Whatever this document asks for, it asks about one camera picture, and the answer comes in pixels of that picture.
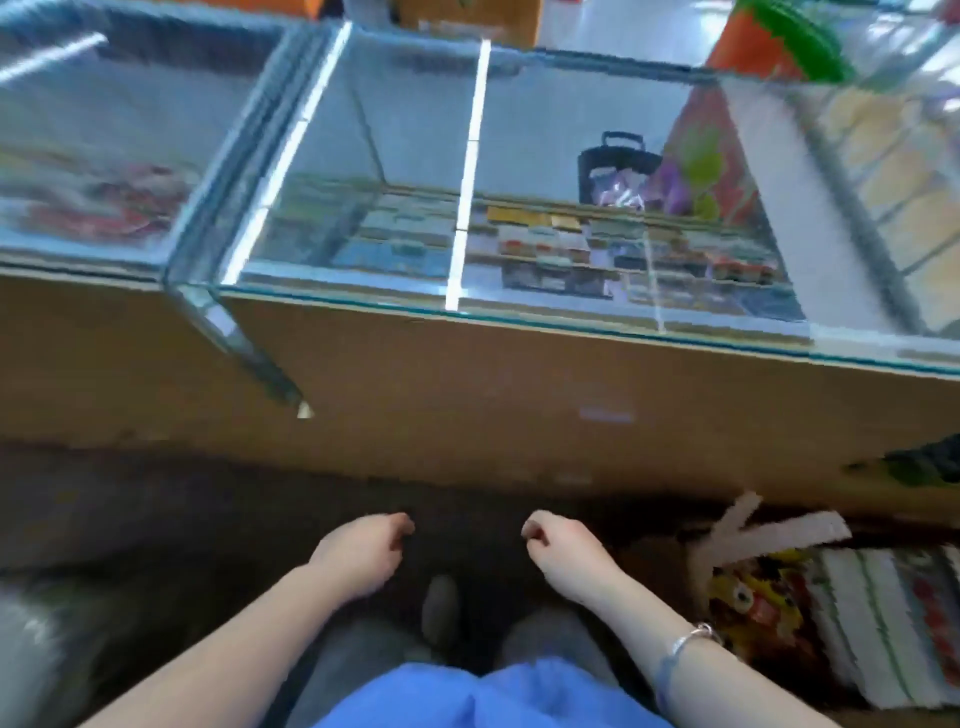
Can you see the person's left hand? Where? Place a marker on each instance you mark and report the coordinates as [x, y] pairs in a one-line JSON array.
[[360, 555]]

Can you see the row of cigarette packs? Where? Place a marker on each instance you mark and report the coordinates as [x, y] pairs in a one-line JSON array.
[[540, 248]]

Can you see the person's right forearm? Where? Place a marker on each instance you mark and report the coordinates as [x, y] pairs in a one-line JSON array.
[[720, 683]]

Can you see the red green container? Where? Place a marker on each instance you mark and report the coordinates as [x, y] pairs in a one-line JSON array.
[[750, 45]]

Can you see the person's left forearm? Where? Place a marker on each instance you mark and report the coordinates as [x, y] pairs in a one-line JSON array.
[[225, 668]]

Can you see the person's grey trousers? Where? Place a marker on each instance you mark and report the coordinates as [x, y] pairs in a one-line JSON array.
[[353, 660]]

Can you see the red patterned cartons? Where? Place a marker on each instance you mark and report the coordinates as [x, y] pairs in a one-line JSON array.
[[105, 203]]

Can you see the person's right hand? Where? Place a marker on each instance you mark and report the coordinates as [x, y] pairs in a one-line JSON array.
[[578, 558]]

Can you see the bag of packaged goods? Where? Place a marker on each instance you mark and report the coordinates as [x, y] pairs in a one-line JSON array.
[[870, 623]]

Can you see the person's blue shirt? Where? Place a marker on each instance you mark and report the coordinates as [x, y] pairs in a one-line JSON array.
[[480, 698]]

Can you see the glass display case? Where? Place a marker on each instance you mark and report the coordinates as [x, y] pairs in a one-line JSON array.
[[525, 120]]

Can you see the white shoe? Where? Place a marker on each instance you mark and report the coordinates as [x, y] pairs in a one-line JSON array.
[[440, 608]]

